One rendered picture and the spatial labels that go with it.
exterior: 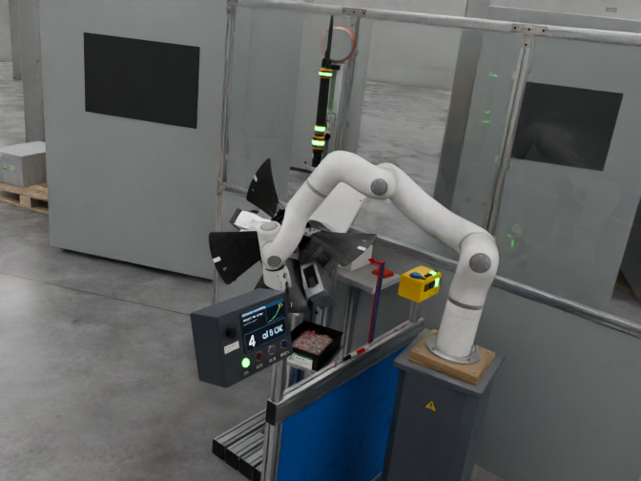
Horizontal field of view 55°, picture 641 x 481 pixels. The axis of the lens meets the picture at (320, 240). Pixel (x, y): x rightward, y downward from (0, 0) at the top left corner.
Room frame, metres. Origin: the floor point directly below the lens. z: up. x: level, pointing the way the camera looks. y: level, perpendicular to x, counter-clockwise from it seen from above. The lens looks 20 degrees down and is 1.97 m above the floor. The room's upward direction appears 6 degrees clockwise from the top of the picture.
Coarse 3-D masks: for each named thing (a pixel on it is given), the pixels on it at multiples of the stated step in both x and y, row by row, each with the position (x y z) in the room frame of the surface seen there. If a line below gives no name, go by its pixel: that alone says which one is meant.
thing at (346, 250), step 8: (320, 232) 2.26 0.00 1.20; (328, 232) 2.26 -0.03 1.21; (336, 232) 2.28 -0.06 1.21; (320, 240) 2.18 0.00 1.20; (328, 240) 2.18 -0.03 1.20; (336, 240) 2.18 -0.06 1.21; (344, 240) 2.19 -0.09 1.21; (352, 240) 2.19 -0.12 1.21; (368, 240) 2.18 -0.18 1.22; (328, 248) 2.14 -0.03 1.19; (336, 248) 2.14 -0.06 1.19; (344, 248) 2.14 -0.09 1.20; (352, 248) 2.14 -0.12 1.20; (336, 256) 2.10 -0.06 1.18; (344, 256) 2.10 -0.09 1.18; (352, 256) 2.10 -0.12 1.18; (344, 264) 2.06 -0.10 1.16
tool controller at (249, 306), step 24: (264, 288) 1.62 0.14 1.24; (192, 312) 1.43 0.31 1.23; (216, 312) 1.41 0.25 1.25; (240, 312) 1.43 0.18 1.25; (264, 312) 1.49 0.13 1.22; (216, 336) 1.37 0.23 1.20; (240, 336) 1.41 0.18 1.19; (264, 336) 1.47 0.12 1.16; (288, 336) 1.54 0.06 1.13; (216, 360) 1.36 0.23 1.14; (240, 360) 1.39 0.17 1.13; (264, 360) 1.46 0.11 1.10; (216, 384) 1.36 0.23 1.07
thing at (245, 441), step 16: (256, 416) 2.61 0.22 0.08; (224, 432) 2.45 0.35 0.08; (240, 432) 2.47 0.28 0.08; (256, 432) 2.48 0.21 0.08; (224, 448) 2.35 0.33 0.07; (240, 448) 2.35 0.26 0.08; (256, 448) 2.37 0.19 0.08; (240, 464) 2.28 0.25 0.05; (256, 464) 2.26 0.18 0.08; (256, 480) 2.22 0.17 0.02
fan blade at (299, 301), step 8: (288, 264) 2.20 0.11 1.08; (296, 264) 2.22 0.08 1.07; (296, 272) 2.20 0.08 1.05; (296, 280) 2.17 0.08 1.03; (256, 288) 2.11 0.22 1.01; (288, 288) 2.13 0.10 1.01; (296, 288) 2.14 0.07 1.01; (288, 296) 2.11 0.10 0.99; (296, 296) 2.12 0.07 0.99; (304, 296) 2.13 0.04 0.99; (288, 304) 2.08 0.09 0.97; (296, 304) 2.09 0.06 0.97; (304, 304) 2.10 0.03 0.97; (288, 312) 2.06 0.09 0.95; (296, 312) 2.07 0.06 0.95; (304, 312) 2.08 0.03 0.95
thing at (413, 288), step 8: (408, 272) 2.28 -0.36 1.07; (424, 272) 2.30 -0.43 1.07; (440, 272) 2.32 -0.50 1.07; (400, 280) 2.25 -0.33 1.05; (408, 280) 2.23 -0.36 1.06; (416, 280) 2.21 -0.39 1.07; (424, 280) 2.22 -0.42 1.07; (432, 280) 2.26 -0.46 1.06; (400, 288) 2.25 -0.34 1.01; (408, 288) 2.22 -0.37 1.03; (416, 288) 2.20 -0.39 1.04; (432, 288) 2.27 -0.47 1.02; (408, 296) 2.22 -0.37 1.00; (416, 296) 2.20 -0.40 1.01; (424, 296) 2.23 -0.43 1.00
